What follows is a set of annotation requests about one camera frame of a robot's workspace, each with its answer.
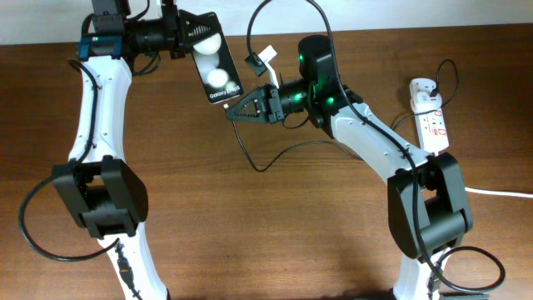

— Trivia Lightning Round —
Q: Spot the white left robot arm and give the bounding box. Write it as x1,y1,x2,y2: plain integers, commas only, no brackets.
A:
52,1,222,299

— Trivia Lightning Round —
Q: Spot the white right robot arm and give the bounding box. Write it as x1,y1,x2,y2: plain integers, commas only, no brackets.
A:
227,35,475,299

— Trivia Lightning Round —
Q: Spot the white power strip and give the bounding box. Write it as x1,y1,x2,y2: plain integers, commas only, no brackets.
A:
409,78,449,155

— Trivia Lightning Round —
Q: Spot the black Galaxy flip phone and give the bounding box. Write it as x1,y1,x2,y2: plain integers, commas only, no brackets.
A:
192,29,243,104

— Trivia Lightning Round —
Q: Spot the white power strip cord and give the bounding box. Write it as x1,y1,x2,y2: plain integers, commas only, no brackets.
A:
464,186,533,199

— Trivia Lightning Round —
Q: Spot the black charging cable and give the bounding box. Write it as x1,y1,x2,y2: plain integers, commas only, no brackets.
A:
222,58,459,173

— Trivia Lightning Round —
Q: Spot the white charger adapter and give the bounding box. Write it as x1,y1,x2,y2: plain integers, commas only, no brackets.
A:
411,92,442,113

